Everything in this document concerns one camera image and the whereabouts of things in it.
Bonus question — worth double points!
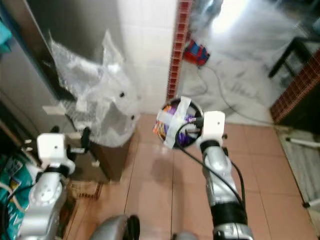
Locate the dark brown box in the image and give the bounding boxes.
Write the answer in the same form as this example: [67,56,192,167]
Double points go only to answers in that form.
[80,144,126,183]

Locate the steel bowl with taped snacks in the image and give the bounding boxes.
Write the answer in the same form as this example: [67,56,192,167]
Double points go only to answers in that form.
[152,96,204,150]

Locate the clear crumpled plastic wrap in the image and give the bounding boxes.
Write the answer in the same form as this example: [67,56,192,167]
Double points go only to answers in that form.
[49,29,142,149]

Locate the grey robot right leg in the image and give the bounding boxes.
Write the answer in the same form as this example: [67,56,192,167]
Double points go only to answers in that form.
[171,231,199,240]

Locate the white pipe frame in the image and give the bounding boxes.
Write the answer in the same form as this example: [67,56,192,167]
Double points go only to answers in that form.
[286,136,320,210]

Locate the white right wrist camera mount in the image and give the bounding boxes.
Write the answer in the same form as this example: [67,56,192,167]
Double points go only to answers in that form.
[199,110,226,151]

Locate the grey fridge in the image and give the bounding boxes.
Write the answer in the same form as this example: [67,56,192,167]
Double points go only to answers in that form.
[0,0,121,133]

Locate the grey robot left leg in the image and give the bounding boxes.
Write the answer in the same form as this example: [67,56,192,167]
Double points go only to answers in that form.
[89,215,141,240]

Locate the teal printed package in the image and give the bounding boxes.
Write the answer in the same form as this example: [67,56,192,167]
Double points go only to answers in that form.
[0,154,37,240]

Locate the low black table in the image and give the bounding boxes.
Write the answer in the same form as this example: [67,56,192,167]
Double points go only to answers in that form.
[268,37,320,79]

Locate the teal cloth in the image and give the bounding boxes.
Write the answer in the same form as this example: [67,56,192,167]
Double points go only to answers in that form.
[0,21,14,50]

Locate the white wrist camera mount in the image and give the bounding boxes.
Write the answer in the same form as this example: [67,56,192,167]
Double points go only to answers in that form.
[37,132,74,173]
[199,110,226,151]

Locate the grey robot leg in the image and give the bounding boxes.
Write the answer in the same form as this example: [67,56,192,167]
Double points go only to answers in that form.
[171,231,199,240]
[89,215,141,240]

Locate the red and blue toy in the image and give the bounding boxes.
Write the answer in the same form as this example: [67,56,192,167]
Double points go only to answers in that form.
[182,39,211,67]

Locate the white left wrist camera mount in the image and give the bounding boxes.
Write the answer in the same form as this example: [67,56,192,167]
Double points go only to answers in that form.
[37,132,74,173]

